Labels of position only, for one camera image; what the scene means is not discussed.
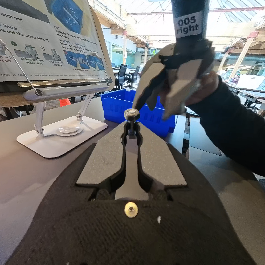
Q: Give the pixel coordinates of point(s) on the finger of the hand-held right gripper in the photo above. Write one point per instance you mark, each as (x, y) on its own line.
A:
(148, 78)
(182, 84)

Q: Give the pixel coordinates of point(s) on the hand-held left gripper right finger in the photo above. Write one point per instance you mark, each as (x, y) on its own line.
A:
(161, 161)

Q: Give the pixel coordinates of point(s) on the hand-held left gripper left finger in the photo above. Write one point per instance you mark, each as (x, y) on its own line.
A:
(103, 161)

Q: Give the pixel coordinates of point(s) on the silver hex nut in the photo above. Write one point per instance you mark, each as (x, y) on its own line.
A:
(131, 114)

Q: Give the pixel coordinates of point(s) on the blue plastic bin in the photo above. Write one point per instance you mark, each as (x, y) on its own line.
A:
(116, 107)

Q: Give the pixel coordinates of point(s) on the person's right forearm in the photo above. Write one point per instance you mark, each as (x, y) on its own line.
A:
(231, 124)

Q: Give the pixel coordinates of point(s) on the person's right hand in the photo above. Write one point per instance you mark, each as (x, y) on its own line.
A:
(207, 84)

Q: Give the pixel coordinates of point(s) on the black office chair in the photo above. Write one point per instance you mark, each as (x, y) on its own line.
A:
(122, 74)
(134, 76)

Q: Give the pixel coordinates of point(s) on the white wooden document stand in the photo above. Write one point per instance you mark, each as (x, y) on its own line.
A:
(51, 145)

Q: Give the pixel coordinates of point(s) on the orange traffic cone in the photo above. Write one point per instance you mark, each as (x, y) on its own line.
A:
(65, 102)

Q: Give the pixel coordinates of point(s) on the printed instruction sheet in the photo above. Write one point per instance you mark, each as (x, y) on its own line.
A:
(41, 41)

